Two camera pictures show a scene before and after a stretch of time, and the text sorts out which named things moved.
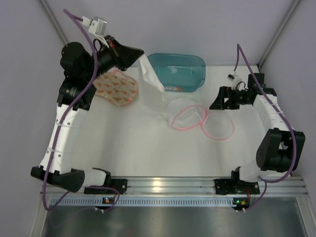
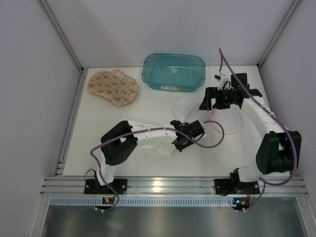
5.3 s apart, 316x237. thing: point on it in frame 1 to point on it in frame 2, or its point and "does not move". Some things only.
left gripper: (118, 57) to (197, 128)
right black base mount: (228, 186) does not move
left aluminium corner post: (52, 19) does not move
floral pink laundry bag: (117, 86) does not move
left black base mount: (120, 184) does not move
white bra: (151, 92) to (159, 148)
